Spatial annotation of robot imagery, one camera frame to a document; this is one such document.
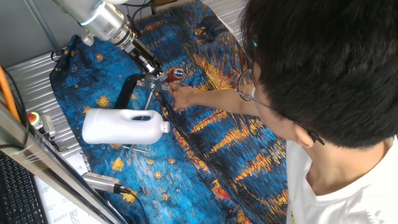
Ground orange tube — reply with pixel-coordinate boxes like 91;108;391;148
0;65;21;122

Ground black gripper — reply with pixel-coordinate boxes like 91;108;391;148
128;39;169;81

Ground aluminium frame bar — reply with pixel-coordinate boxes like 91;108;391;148
0;102;125;224

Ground thin metal framed glasses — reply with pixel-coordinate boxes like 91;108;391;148
234;68;326;146

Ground starry night painted cloth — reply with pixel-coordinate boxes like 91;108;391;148
49;0;289;224

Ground thin metal rod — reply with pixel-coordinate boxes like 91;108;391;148
122;91;155;154

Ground bare right hand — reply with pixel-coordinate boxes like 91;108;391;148
167;82;198;110

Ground grey metal pole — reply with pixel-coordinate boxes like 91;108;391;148
23;0;63;56

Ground white plastic jug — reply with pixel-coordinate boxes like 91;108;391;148
81;108;171;146

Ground black camera cable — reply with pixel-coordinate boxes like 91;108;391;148
123;185;149;224

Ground red emergency stop button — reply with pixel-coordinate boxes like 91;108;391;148
26;111;57;138

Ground printed paper sheet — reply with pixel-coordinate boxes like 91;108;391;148
32;152;103;224

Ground thin black cable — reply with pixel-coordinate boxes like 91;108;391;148
0;65;31;151

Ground black keyboard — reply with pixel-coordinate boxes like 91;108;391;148
0;152;49;224

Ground person head with black hair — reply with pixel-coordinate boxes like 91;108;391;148
239;0;398;197

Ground metal lever with red handle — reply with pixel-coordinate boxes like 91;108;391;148
136;68;185;93

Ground bare forearm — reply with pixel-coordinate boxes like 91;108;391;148
192;88;261;118

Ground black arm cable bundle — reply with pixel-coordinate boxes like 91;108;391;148
119;0;155;27

